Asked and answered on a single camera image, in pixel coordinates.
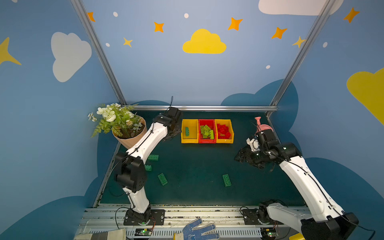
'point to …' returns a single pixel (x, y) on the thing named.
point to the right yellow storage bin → (228, 122)
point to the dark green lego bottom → (227, 180)
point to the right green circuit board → (271, 232)
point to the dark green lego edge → (148, 167)
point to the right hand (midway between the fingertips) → (243, 158)
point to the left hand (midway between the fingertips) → (175, 132)
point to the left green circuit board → (143, 232)
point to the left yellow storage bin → (193, 136)
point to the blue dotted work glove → (189, 232)
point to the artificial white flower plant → (120, 118)
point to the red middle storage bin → (210, 123)
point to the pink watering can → (261, 127)
